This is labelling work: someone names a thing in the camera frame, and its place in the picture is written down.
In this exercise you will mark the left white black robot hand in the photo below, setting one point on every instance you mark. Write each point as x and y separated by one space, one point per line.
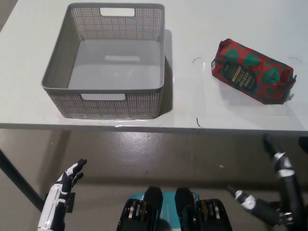
57 197

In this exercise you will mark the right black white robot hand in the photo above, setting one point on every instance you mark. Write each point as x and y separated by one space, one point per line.
286 173

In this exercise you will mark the red green coffee bean bag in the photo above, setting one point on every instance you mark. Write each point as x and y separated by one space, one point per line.
252 69

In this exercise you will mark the black metal table leg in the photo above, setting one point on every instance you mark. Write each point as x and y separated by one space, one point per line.
303 144
21 178

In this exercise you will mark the gray perforated plastic basket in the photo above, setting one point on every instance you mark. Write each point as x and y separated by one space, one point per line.
108 106

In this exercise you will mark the black teal robot torso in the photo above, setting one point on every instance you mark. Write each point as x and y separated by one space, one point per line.
173 211

